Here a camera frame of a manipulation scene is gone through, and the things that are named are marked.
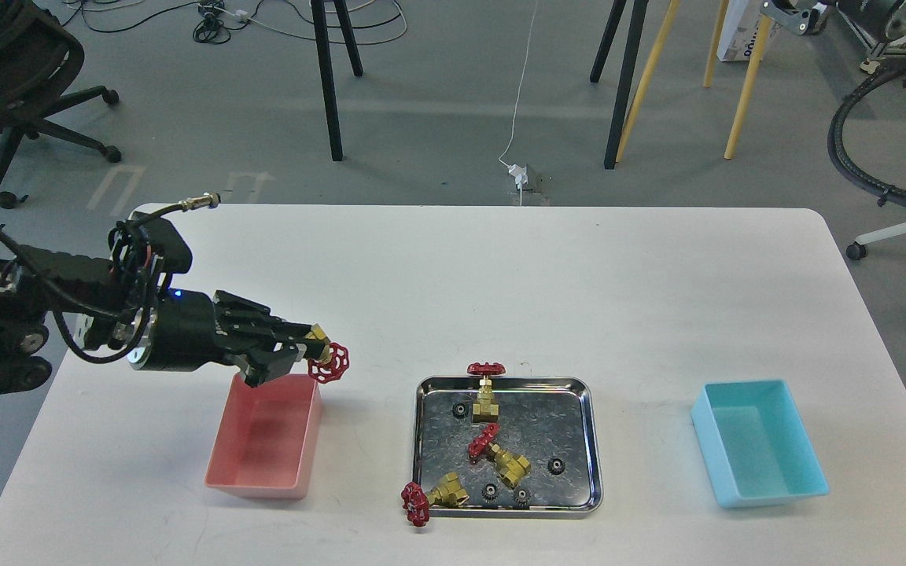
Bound brass valve red handle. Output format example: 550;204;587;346
467;422;532;490
400;472;469;527
302;325;350;384
467;362;506;423

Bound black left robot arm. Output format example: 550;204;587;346
0;193;348;394

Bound black floor cables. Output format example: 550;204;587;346
36;0;408;46

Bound white power adapter cable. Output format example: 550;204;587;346
498;0;542;207

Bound black office chair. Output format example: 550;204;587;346
0;1;122;209

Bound white cardboard box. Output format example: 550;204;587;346
716;1;764;62

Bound brass valve bottom red handle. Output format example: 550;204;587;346
400;472;469;527

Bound blue plastic box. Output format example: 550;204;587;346
691;380;830;509

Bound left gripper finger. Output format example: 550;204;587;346
229;343;310;388
213;290;314;338

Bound brass valve top red handle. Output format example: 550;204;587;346
467;362;506;423

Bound black tripod stand left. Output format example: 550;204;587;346
310;0;363;162

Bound yellow wooden easel legs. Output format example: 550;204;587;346
617;1;774;163

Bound pink plastic box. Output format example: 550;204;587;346
204;375;322;499

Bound aluminium frame cart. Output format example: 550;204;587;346
837;1;906;74

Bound black tripod stand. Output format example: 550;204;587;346
589;1;649;171
310;0;363;162

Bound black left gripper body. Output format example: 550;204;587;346
129;289;265;372

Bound black tripod stand right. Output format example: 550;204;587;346
589;1;649;171

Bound shiny metal tray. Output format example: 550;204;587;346
412;375;602;519

